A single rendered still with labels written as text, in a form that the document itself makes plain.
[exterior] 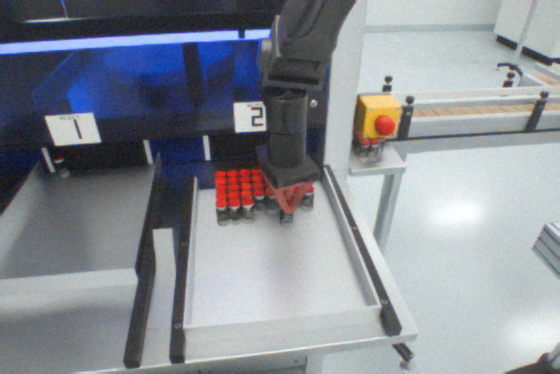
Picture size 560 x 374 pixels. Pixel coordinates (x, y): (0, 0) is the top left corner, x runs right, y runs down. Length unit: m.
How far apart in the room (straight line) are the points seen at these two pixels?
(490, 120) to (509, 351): 0.99
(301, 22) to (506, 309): 1.66
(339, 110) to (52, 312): 0.59
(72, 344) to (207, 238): 0.25
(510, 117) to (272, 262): 0.74
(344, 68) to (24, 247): 0.65
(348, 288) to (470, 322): 1.23
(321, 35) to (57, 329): 0.51
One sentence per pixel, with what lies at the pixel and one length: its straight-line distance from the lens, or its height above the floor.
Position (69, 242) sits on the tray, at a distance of 0.75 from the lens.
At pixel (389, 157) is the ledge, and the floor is 0.88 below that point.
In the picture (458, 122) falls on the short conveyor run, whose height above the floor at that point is 0.92.
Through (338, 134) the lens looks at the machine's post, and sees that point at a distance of 0.80.
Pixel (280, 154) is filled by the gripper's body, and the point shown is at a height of 1.06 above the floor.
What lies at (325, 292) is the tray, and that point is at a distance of 0.59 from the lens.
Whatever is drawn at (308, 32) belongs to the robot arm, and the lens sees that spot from 0.43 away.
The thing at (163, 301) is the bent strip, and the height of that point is 0.88.
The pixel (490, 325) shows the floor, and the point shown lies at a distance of 1.83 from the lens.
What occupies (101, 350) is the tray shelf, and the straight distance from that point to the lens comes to 0.58.
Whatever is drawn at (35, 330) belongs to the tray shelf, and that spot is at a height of 0.88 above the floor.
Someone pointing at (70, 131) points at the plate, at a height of 1.02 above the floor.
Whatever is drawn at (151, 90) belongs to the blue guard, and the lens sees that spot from 0.73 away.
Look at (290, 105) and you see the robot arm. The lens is 0.51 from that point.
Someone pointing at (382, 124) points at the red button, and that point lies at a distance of 0.78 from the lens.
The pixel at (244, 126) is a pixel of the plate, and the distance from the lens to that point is 0.75.
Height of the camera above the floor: 1.34
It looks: 36 degrees down
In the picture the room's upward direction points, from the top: straight up
